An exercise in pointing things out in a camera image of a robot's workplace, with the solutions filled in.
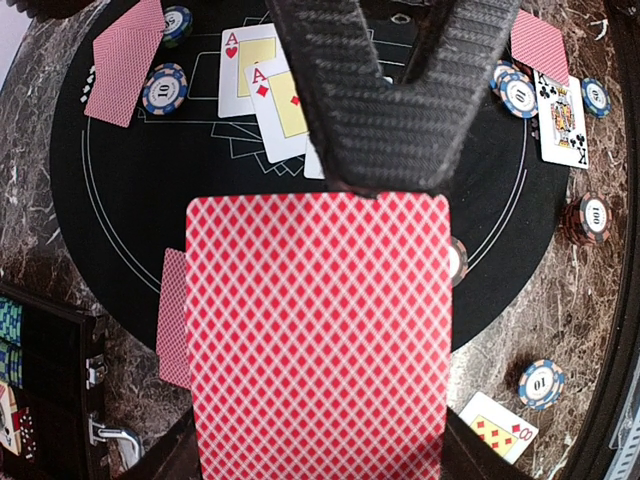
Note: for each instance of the black poker chip case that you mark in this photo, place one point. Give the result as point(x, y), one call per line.
point(53, 372)

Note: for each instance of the round black poker mat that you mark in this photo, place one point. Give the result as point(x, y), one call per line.
point(121, 194)

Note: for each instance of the white-blue chip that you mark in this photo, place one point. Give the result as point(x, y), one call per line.
point(165, 89)
point(514, 89)

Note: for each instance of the dealt red-backed card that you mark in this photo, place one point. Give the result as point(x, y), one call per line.
point(171, 338)

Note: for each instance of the red chip stack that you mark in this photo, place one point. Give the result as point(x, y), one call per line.
point(587, 220)

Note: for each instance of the white slotted cable duct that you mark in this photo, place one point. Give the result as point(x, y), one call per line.
point(625, 443)

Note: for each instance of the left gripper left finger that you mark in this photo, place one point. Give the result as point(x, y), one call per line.
point(174, 456)

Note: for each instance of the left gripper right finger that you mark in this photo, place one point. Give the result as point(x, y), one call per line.
point(466, 457)

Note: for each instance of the red-backed playing card deck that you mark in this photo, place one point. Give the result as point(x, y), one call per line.
point(319, 333)

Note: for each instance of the face-up ace of diamonds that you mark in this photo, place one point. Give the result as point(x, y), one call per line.
point(278, 109)

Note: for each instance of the blue-green chip stack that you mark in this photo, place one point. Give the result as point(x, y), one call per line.
point(596, 97)

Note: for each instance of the face-up ace of hearts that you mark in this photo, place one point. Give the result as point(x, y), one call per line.
point(242, 47)

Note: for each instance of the face-up king of clubs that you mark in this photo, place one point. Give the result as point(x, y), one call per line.
point(562, 125)

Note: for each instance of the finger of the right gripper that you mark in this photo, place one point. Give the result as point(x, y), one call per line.
point(371, 136)
point(448, 72)

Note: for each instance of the face-up eight of diamonds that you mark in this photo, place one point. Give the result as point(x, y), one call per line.
point(507, 434)

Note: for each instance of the blue chip stack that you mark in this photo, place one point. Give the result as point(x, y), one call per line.
point(541, 384)

